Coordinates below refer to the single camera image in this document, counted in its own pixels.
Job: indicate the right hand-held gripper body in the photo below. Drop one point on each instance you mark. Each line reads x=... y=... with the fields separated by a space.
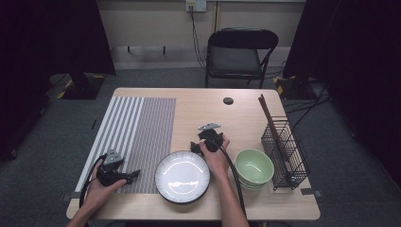
x=211 y=138

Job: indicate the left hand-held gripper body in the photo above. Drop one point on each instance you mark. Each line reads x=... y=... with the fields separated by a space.
x=108 y=176

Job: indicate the person's left hand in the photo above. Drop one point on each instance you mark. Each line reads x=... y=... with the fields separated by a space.
x=99 y=195

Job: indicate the person's right hand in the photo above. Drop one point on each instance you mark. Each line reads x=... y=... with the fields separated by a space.
x=217 y=164

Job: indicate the striped woven placemat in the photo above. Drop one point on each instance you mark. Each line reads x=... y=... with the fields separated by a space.
x=151 y=132

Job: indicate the small black floor strip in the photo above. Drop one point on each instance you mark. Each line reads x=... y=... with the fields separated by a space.
x=93 y=124

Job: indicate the stand base with hazard tape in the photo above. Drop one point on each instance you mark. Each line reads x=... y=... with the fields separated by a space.
x=296 y=91
x=85 y=90

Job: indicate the black folding chair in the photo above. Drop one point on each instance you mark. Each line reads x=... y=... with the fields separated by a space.
x=242 y=39

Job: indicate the black curtain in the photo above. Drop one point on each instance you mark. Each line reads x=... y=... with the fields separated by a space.
x=47 y=38
x=362 y=63

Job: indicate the white wall socket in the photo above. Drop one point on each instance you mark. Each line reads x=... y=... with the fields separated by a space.
x=196 y=4

